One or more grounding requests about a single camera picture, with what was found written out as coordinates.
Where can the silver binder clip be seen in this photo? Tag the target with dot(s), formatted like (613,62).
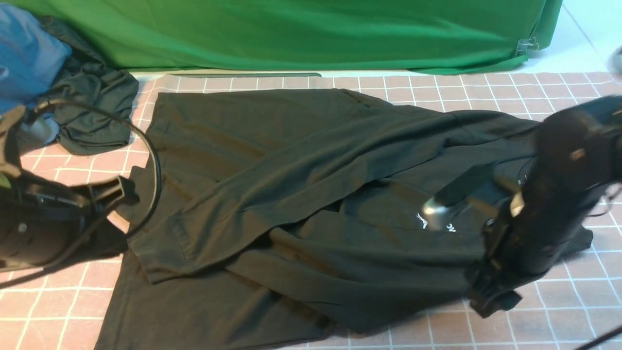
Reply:
(526,45)

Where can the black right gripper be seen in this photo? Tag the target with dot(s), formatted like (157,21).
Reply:
(577,158)

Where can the green backdrop cloth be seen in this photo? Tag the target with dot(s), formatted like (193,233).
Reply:
(443,37)

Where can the dark teal crumpled garment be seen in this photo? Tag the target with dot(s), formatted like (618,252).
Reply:
(88,78)

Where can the pink checkered table mat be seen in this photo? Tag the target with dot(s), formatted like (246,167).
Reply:
(577,301)

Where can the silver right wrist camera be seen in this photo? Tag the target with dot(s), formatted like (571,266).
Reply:
(471,189)

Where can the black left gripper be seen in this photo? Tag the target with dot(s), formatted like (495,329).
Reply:
(44,222)

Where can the blue cloth garment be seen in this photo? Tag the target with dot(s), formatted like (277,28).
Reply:
(30,58)

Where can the dark gray long-sleeve shirt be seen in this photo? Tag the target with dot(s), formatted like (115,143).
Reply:
(287,212)

